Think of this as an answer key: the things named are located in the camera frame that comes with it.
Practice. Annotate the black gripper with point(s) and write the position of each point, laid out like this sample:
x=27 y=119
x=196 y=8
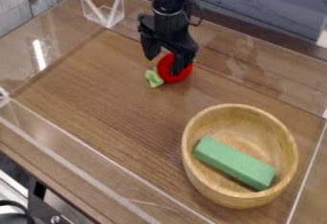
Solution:
x=168 y=31

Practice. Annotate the red plush strawberry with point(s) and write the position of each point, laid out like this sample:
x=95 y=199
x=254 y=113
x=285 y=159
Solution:
x=160 y=75

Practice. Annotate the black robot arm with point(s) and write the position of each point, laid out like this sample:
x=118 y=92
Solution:
x=169 y=7

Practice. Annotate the wooden bowl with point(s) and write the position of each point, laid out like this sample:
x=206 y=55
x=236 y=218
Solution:
x=257 y=133

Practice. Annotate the green foam block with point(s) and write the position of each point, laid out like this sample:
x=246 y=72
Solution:
x=236 y=163

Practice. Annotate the clear acrylic corner bracket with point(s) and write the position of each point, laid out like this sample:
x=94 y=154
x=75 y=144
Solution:
x=106 y=16

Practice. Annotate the clear acrylic tray wall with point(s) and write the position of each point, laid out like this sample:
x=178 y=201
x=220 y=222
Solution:
x=110 y=193

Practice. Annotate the black metal table bracket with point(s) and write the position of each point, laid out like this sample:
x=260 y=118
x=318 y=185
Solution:
x=43 y=213

